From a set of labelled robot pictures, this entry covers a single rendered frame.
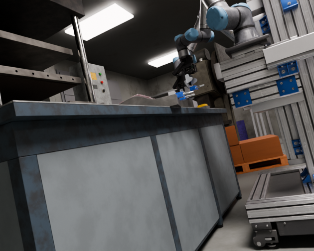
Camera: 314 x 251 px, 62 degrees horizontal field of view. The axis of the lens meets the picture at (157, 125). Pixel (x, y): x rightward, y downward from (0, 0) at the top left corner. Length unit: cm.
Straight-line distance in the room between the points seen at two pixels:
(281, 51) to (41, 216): 117
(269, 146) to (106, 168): 297
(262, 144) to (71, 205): 311
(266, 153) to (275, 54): 243
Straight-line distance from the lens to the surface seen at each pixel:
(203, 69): 517
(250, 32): 155
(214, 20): 149
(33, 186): 73
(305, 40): 139
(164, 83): 1019
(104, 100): 245
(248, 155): 366
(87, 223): 84
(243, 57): 151
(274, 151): 369
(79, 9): 241
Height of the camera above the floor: 63
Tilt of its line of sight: 4 degrees up
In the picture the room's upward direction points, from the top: 13 degrees counter-clockwise
